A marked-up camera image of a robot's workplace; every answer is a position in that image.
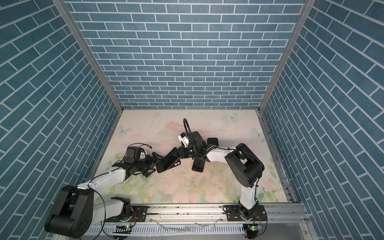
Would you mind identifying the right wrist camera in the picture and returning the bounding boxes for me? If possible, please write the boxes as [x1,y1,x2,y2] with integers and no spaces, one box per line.
[178,132,204,148]

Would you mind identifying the black phone case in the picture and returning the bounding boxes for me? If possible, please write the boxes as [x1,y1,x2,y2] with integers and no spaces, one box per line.
[156,148,181,173]
[207,138,219,146]

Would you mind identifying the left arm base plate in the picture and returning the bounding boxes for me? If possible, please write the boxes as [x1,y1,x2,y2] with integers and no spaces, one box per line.
[106,206,149,224]

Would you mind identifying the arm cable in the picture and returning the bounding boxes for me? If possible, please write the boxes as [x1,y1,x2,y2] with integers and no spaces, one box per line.
[182,118,268,232]
[79,142,153,240]

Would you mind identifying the black phone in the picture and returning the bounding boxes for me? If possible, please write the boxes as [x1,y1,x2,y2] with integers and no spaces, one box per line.
[192,159,205,173]

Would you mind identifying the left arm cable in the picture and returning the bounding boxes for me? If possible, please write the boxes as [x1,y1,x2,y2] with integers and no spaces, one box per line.
[79,142,153,240]

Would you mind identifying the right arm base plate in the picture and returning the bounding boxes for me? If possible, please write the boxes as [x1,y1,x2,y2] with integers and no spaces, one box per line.
[223,203,268,222]

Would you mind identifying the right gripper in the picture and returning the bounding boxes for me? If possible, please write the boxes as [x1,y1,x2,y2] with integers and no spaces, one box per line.
[172,146,200,159]

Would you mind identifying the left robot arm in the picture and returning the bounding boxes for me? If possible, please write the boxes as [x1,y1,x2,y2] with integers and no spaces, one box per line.
[44,153,163,239]

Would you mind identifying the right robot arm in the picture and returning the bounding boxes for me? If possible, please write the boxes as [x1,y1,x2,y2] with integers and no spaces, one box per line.
[174,143,265,213]

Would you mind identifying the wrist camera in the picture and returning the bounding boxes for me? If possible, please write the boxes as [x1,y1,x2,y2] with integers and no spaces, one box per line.
[178,132,204,148]
[123,146,147,165]

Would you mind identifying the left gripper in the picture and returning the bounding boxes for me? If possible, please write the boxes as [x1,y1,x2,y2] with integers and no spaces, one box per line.
[133,151,165,177]

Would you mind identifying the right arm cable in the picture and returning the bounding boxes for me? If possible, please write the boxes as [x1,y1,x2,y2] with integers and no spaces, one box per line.
[182,118,268,232]

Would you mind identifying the white slotted cable duct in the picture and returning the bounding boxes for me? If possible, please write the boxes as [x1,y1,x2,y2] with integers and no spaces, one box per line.
[85,223,245,237]

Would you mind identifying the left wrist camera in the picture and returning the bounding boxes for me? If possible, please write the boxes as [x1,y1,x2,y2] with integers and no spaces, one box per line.
[123,146,147,165]

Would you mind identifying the aluminium front rail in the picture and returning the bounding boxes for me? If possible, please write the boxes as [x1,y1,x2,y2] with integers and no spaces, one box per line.
[61,202,310,226]

